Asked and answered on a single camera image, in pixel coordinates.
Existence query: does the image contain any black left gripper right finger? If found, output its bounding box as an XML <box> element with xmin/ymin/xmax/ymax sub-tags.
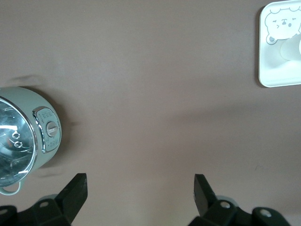
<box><xmin>190</xmin><ymin>174</ymin><xmax>290</xmax><ymax>226</ymax></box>

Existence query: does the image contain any glass pot lid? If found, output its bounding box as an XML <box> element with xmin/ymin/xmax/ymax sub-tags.
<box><xmin>0</xmin><ymin>96</ymin><xmax>38</xmax><ymax>184</ymax></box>

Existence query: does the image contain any grey pot with glass lid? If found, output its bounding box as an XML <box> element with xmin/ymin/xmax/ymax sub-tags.
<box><xmin>0</xmin><ymin>86</ymin><xmax>62</xmax><ymax>196</ymax></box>

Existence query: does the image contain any white plastic cup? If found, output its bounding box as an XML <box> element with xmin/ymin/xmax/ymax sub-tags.
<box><xmin>279</xmin><ymin>32</ymin><xmax>301</xmax><ymax>62</ymax></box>

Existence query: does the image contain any white bear print tray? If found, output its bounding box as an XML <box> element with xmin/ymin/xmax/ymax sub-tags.
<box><xmin>258</xmin><ymin>0</ymin><xmax>301</xmax><ymax>88</ymax></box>

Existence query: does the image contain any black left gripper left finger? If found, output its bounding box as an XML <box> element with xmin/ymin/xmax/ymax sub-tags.
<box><xmin>0</xmin><ymin>173</ymin><xmax>88</xmax><ymax>226</ymax></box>

